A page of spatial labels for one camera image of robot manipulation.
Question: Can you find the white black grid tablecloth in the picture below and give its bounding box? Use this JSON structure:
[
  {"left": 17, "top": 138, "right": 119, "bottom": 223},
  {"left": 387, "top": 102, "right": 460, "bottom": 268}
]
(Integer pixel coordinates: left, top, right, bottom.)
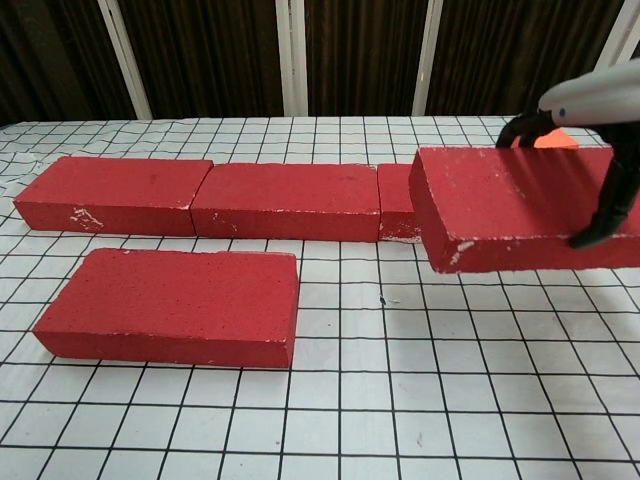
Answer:
[{"left": 0, "top": 114, "right": 640, "bottom": 480}]

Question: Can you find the red brick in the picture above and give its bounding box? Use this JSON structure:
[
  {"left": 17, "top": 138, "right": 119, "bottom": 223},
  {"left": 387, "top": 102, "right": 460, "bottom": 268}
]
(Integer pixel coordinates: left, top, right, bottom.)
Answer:
[
  {"left": 408, "top": 145, "right": 640, "bottom": 275},
  {"left": 32, "top": 247, "right": 301, "bottom": 370},
  {"left": 189, "top": 162, "right": 382, "bottom": 244},
  {"left": 377, "top": 163, "right": 424, "bottom": 244},
  {"left": 13, "top": 155, "right": 215, "bottom": 238}
]

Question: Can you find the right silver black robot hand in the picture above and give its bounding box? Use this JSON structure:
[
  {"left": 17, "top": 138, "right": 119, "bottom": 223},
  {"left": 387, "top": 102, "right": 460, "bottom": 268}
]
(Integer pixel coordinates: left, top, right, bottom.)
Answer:
[{"left": 496, "top": 58, "right": 640, "bottom": 250}]

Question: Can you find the white table leg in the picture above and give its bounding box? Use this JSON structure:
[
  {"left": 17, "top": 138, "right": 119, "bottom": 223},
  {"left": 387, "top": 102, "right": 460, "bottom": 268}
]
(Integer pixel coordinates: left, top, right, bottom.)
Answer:
[{"left": 274, "top": 0, "right": 309, "bottom": 117}]

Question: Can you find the dark brown curtain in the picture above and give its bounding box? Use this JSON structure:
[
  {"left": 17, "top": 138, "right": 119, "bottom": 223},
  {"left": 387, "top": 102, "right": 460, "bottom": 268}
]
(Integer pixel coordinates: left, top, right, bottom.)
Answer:
[{"left": 0, "top": 0, "right": 640, "bottom": 126}]

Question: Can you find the orange foam cube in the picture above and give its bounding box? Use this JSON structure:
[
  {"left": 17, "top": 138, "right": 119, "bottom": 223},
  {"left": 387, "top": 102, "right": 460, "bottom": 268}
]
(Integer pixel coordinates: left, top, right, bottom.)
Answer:
[{"left": 532, "top": 127, "right": 581, "bottom": 150}]

